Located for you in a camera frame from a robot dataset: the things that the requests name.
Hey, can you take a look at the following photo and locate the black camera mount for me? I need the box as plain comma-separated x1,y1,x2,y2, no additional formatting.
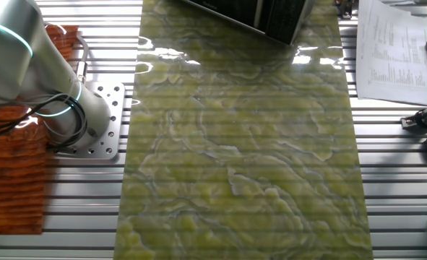
400,105,427,131

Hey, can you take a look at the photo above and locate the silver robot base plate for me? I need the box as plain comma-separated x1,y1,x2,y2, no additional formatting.
52,81,126,161

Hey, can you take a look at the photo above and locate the black cable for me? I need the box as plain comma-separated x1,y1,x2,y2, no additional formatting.
0,92,89,150

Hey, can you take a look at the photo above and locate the black microwave oven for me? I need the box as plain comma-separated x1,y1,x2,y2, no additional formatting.
182,0,317,47

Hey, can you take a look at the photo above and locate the green marble pattern mat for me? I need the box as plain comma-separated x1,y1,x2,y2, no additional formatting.
112,0,375,260

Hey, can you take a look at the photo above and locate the black red clamp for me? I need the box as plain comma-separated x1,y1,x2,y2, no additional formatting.
335,0,355,20

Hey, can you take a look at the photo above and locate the orange wood pattern mat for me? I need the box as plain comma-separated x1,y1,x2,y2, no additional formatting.
0,24,80,236

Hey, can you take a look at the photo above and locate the white printed paper sheet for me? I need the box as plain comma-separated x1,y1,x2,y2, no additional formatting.
355,0,427,107

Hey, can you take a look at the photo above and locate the grey hose with metal connector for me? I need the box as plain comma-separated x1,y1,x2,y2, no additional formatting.
74,31,90,85

